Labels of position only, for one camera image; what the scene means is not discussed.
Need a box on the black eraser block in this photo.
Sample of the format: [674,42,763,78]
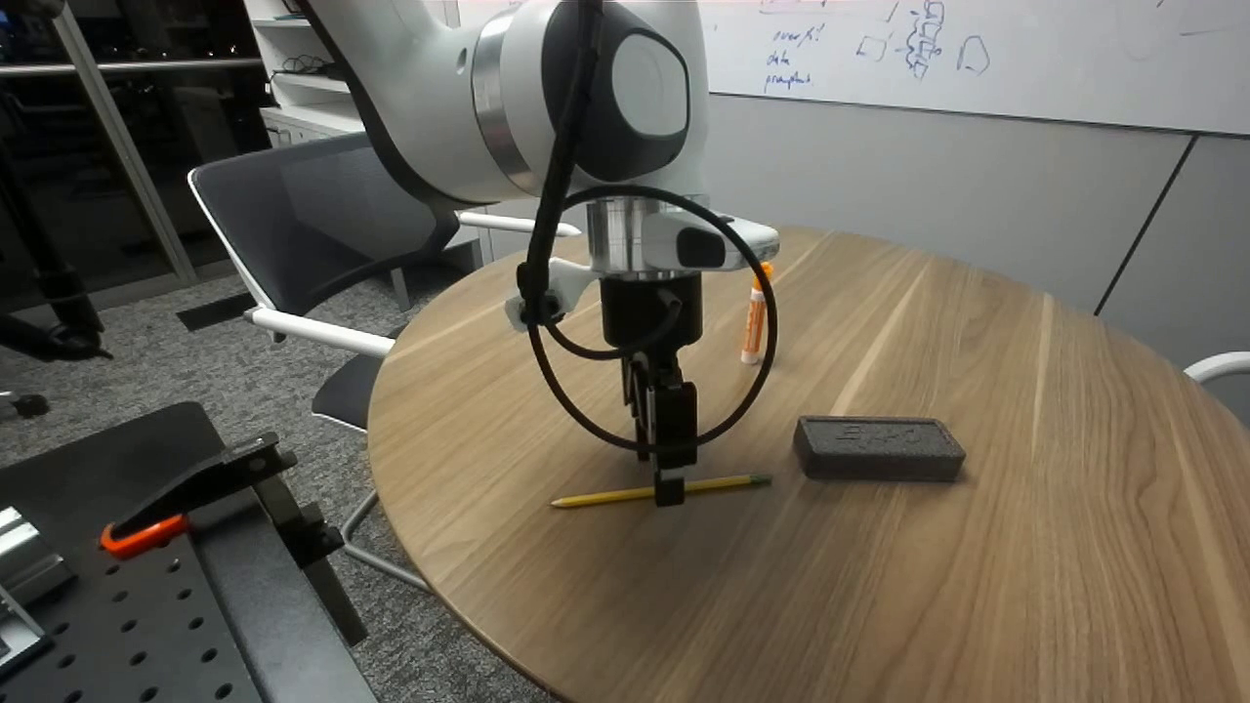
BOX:
[792,416,968,483]

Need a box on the white chair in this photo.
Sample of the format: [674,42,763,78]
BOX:
[1183,351,1250,386]

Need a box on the orange glue stick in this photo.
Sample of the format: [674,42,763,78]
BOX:
[739,261,775,366]

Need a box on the silver metal bracket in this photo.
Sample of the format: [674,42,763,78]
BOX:
[0,505,77,677]

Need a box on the grey mesh office chair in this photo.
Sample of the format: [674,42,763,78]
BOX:
[187,131,584,593]

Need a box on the whiteboard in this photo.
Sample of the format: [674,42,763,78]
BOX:
[697,0,1250,137]

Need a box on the window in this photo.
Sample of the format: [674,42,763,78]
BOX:
[0,0,274,294]

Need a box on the yellow pencil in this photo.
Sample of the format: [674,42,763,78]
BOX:
[550,475,773,510]

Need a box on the black clamp with orange handle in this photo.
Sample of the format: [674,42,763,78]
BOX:
[99,432,371,647]

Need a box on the white shelf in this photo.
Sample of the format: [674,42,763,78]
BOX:
[243,0,462,149]

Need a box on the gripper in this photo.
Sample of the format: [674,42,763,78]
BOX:
[599,273,705,508]

